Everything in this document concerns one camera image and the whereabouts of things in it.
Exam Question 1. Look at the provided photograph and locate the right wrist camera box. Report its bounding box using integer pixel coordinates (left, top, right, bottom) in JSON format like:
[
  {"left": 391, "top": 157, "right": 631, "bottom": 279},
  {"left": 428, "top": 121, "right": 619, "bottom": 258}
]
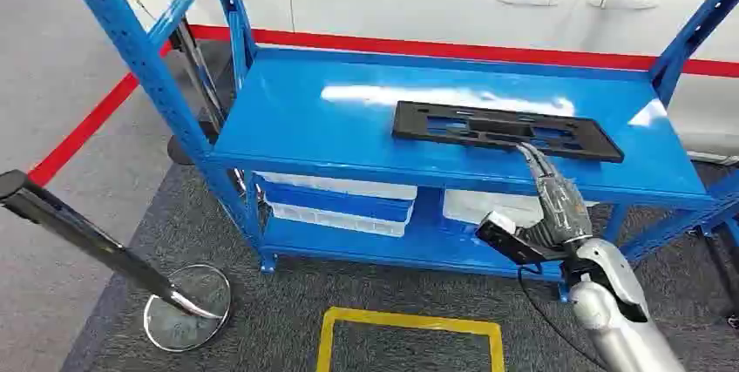
[{"left": 474, "top": 210, "right": 564, "bottom": 267}]

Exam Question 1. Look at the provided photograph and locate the white and blue plastic tray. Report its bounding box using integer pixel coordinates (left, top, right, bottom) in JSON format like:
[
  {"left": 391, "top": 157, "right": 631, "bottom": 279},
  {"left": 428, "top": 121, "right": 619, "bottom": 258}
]
[{"left": 253, "top": 171, "right": 418, "bottom": 239}]

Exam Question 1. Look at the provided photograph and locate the black stanchion with chrome base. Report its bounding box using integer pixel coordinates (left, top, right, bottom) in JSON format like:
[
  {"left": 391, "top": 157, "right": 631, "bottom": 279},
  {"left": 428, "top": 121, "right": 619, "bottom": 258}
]
[{"left": 0, "top": 169, "right": 234, "bottom": 355}]

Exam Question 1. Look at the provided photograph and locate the black stanchion with dark base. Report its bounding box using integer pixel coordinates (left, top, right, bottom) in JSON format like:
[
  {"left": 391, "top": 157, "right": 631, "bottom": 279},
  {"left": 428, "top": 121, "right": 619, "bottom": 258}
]
[{"left": 108, "top": 0, "right": 244, "bottom": 167}]

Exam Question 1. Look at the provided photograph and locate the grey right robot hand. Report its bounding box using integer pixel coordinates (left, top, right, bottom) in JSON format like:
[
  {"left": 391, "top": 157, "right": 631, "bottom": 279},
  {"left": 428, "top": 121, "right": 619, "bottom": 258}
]
[{"left": 514, "top": 141, "right": 594, "bottom": 247}]

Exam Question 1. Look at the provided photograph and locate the black plastic plate frame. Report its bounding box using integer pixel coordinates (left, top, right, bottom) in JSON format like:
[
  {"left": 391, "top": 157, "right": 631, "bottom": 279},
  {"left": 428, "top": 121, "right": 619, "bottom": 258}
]
[{"left": 391, "top": 100, "right": 627, "bottom": 165}]

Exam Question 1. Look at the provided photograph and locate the black camera cable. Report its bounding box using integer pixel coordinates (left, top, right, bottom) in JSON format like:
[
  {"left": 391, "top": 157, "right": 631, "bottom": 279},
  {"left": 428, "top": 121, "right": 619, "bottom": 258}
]
[{"left": 516, "top": 264, "right": 608, "bottom": 372}]

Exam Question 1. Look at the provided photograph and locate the grey carpet mat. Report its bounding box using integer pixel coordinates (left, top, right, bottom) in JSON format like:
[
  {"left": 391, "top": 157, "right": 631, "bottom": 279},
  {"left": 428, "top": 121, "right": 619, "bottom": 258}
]
[{"left": 59, "top": 38, "right": 739, "bottom": 372}]

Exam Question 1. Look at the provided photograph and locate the blue metal shelf rack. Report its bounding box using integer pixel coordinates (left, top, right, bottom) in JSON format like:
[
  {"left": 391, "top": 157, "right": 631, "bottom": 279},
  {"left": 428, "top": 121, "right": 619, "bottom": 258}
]
[{"left": 53, "top": 0, "right": 739, "bottom": 303}]

